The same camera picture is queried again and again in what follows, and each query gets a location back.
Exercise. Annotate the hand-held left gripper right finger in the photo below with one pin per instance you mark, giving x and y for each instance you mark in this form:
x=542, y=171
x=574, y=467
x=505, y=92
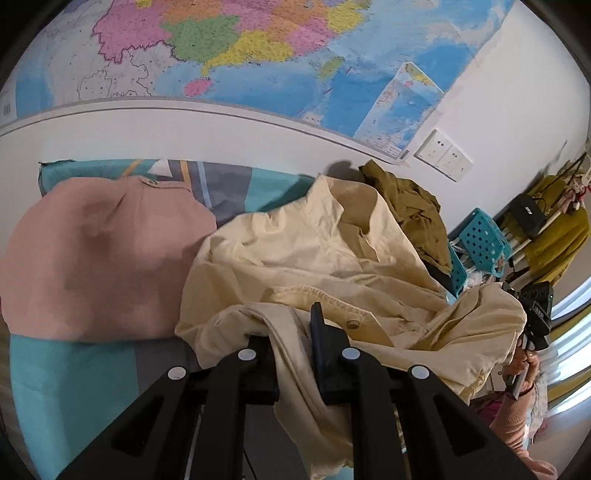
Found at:
x=319, y=332

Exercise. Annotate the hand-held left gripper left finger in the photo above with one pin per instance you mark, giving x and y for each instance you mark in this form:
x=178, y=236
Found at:
x=254, y=374

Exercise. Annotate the cream jacket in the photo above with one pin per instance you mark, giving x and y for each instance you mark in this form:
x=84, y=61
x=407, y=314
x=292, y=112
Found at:
x=323, y=258

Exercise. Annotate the person's right forearm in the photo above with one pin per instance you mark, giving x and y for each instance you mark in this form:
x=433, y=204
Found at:
x=515, y=420

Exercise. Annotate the white clothes rack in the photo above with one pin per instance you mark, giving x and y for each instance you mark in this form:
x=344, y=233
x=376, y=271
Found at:
x=517, y=247

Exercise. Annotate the person's right hand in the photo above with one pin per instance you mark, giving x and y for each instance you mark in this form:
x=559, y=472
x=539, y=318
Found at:
x=526, y=367

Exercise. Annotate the white cloth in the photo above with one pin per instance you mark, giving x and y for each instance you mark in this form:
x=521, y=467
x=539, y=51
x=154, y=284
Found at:
x=478, y=282

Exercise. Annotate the mustard hanging garment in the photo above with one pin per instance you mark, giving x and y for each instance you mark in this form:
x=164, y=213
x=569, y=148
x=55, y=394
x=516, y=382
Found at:
x=563, y=240

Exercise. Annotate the blue plastic basket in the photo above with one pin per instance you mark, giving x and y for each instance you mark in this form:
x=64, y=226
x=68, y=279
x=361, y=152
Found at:
x=459, y=273
x=485, y=235

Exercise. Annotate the black handbag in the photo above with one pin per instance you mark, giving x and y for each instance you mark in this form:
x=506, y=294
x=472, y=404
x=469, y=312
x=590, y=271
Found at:
x=528, y=214

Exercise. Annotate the olive green garment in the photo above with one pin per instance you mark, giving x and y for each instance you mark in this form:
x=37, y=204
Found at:
x=411, y=203

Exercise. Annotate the pink garment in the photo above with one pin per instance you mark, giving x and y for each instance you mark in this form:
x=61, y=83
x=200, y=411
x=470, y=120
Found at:
x=101, y=258

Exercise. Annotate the teal patterned bed sheet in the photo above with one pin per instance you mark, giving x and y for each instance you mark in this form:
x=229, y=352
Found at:
x=60, y=383

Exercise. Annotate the white wall socket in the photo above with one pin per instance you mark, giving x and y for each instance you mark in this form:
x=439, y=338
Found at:
x=433, y=146
x=445, y=157

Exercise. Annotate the colourful wall map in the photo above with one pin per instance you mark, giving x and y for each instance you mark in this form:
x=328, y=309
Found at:
x=231, y=55

